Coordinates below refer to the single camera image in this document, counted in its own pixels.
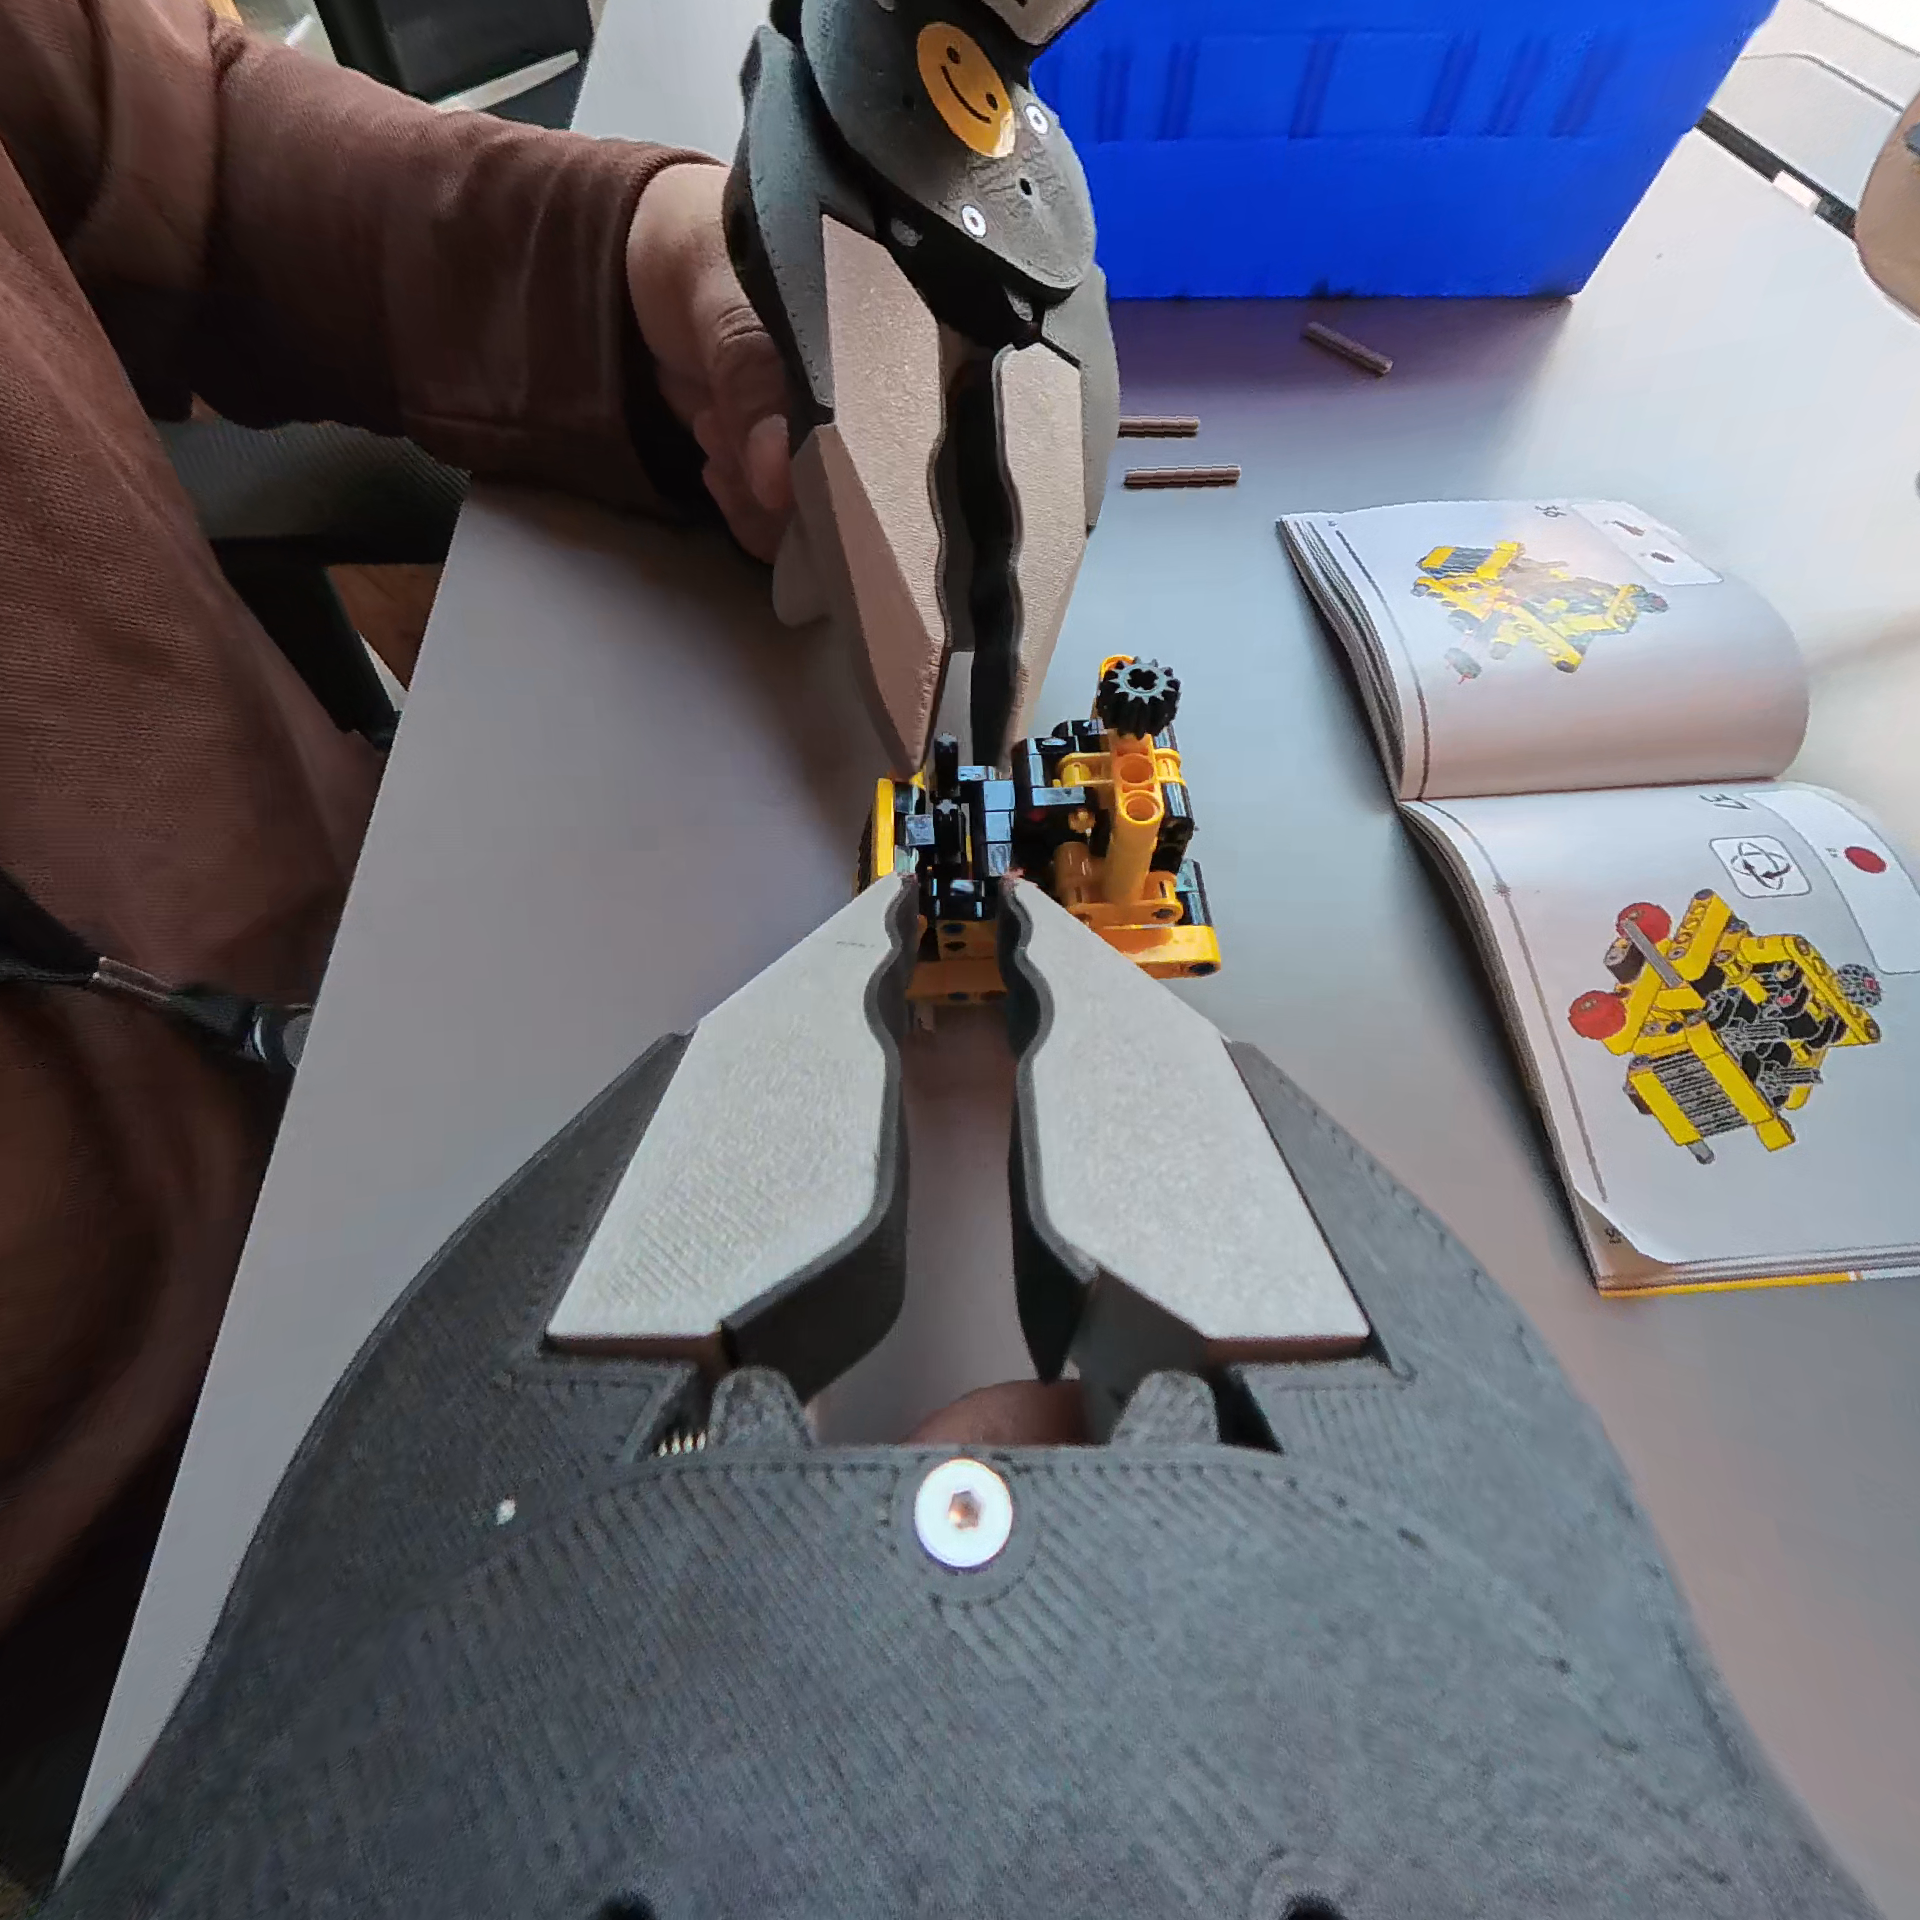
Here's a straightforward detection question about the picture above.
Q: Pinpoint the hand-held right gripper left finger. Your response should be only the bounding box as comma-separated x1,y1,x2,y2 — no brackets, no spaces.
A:
547,877,922,1401

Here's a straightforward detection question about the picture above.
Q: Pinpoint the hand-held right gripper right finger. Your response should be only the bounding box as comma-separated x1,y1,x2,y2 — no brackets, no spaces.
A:
1004,880,1374,1384

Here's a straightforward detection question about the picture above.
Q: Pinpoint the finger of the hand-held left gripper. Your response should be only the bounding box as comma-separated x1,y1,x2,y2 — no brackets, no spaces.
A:
956,349,1090,756
783,208,978,782

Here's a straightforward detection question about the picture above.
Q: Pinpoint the yellow black lego model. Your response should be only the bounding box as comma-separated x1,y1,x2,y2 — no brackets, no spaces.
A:
854,654,1225,1043

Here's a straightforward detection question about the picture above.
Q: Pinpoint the person's left forearm brown sleeve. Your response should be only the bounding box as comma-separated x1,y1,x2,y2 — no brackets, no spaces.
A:
193,12,724,515

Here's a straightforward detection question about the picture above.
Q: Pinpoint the lego instruction booklet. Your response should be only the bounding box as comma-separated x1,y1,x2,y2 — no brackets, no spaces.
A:
1275,500,1920,1301

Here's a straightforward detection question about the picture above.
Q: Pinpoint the person's left hand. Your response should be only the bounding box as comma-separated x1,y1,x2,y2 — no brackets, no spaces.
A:
621,162,802,570

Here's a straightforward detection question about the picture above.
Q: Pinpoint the blue plastic bin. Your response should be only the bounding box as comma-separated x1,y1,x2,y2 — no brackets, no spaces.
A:
1031,0,1783,305

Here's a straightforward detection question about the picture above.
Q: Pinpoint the grey office chair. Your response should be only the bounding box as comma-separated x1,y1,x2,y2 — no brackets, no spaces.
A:
154,418,471,756

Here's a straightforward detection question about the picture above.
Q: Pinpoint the person's brown shirt torso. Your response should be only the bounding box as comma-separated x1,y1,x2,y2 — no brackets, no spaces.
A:
0,0,397,1911

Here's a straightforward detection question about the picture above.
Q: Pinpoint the black lanyard strap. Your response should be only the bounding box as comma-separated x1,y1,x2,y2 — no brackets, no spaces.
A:
0,870,322,1080

